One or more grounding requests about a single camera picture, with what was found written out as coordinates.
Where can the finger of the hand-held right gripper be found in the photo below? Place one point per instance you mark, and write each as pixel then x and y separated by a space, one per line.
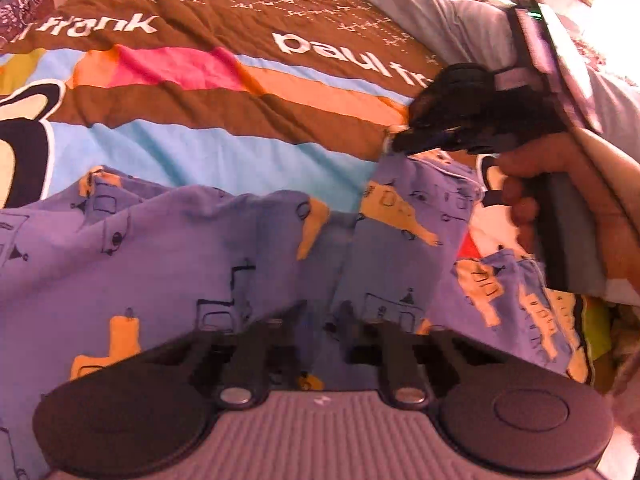
pixel 415 141

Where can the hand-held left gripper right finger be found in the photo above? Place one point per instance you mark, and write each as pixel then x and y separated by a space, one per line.
pixel 350 322

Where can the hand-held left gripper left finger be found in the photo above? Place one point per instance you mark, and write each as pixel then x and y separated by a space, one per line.
pixel 292 317

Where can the purple printed pants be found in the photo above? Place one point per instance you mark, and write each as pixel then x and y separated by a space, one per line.
pixel 200 240

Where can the person's right hand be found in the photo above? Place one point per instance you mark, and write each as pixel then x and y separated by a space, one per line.
pixel 580 155

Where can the white pillow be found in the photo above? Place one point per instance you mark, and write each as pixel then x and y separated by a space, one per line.
pixel 450 15

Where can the colourful printed blanket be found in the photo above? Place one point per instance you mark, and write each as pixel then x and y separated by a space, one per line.
pixel 200 110

